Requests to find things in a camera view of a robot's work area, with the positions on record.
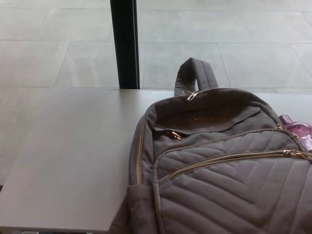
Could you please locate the rose gold pocket zipper pull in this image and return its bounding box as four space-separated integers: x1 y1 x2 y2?
166 130 183 142

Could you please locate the gold main compartment zipper pull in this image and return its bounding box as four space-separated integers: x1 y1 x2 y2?
182 90 200 101

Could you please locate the grey-brown quilted backpack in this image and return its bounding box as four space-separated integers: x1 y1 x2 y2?
127 58 312 234

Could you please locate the gold side zipper pull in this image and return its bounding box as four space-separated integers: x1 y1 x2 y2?
274 123 299 140

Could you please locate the gold quilted pocket zipper pull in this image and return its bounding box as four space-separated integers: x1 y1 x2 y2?
283 150 311 159

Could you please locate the purple transparent bottle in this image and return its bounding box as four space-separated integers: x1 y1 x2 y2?
278 114 312 153

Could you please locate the black vertical window post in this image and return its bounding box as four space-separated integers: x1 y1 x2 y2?
110 0 141 90

